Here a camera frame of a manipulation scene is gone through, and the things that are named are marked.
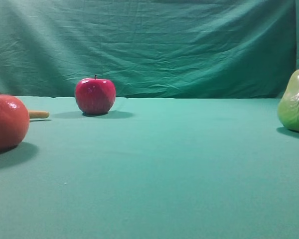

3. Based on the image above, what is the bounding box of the green pear with stem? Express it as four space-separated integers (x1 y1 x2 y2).
277 69 299 132

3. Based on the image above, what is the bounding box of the green table cloth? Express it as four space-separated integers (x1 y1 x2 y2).
0 96 299 239

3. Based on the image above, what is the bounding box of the red apple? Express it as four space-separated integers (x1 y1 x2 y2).
74 75 116 115

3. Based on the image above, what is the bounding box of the green backdrop cloth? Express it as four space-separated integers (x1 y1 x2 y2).
0 0 299 98

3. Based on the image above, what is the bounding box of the yellow banana tip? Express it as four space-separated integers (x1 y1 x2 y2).
28 111 50 119

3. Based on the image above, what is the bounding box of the orange tangerine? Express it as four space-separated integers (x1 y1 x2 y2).
0 95 29 151

